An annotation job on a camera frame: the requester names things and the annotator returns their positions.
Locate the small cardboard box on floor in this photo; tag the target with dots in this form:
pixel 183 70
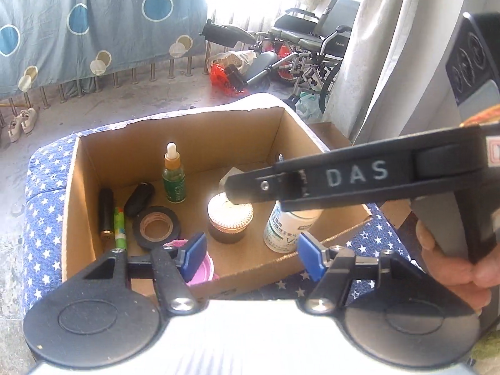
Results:
pixel 329 135

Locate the gold-lidded dark jar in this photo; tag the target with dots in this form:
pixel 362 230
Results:
pixel 227 221

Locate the white supplement bottle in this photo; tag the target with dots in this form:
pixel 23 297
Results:
pixel 282 230

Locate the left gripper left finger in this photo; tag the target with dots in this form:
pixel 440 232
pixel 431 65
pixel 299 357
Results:
pixel 172 269

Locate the blue star-patterned cushion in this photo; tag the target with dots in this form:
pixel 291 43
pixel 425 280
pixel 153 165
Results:
pixel 46 190

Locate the brown cardboard box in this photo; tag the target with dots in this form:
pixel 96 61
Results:
pixel 211 141

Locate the black tape roll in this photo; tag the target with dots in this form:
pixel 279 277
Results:
pixel 155 226

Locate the pink plastic lid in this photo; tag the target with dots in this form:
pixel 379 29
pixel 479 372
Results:
pixel 205 271

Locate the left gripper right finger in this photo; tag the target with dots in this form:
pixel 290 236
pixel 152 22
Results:
pixel 331 269

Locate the beige curtain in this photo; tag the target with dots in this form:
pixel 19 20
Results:
pixel 394 51

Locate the black camera box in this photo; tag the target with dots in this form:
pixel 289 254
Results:
pixel 473 64

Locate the white power adapter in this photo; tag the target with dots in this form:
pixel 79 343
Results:
pixel 233 171

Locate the green dropper bottle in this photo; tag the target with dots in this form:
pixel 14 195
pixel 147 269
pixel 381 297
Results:
pixel 173 174

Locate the black cylinder tube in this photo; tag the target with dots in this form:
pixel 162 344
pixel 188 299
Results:
pixel 105 214

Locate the blue patterned hanging sheet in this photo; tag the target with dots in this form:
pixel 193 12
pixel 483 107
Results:
pixel 46 42

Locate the white shoes pair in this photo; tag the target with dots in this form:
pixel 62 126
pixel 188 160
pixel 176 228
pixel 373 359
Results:
pixel 24 122

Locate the black oval case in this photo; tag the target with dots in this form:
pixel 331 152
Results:
pixel 139 199

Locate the black wheelchair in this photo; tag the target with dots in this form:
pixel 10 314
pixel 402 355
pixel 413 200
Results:
pixel 301 50

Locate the person's right hand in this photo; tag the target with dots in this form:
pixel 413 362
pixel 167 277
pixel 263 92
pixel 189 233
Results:
pixel 472 283

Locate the red plastic bag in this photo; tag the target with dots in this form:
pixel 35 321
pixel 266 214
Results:
pixel 221 83

